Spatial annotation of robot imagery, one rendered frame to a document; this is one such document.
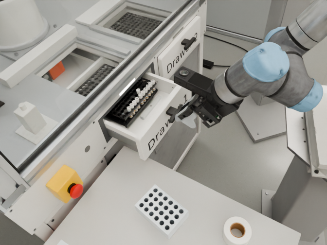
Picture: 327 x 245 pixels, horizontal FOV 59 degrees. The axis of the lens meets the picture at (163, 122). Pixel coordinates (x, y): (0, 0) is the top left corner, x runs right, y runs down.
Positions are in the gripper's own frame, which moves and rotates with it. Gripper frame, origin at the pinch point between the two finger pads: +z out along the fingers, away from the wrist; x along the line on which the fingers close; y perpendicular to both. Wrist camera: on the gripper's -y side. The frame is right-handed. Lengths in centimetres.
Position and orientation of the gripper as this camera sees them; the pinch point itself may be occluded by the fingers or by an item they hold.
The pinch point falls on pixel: (179, 112)
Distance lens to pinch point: 84.0
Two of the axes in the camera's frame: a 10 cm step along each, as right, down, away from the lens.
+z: -4.2, 3.0, 8.6
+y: 7.4, 6.6, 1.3
